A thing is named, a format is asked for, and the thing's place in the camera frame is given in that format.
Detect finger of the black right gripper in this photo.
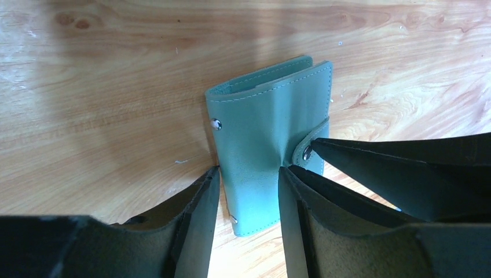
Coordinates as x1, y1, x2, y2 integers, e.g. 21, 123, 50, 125
311, 133, 490, 222

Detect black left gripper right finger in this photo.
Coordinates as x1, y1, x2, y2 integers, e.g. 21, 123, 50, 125
278, 166, 490, 277

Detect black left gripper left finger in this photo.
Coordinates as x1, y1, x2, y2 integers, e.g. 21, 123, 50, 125
1, 166, 220, 277

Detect teal leather card holder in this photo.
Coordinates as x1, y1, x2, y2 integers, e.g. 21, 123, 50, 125
205, 56, 334, 237

